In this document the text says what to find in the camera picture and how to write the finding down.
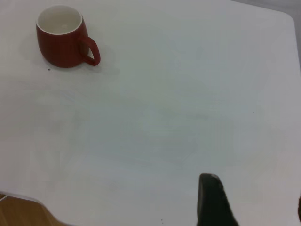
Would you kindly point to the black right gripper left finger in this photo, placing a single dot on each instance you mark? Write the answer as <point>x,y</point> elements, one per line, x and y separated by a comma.
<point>211,204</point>

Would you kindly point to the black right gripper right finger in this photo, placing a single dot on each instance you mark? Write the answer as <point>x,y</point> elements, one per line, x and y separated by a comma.
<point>299,212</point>

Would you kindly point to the red ceramic mug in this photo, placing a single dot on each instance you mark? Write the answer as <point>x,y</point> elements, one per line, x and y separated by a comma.
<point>58,49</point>

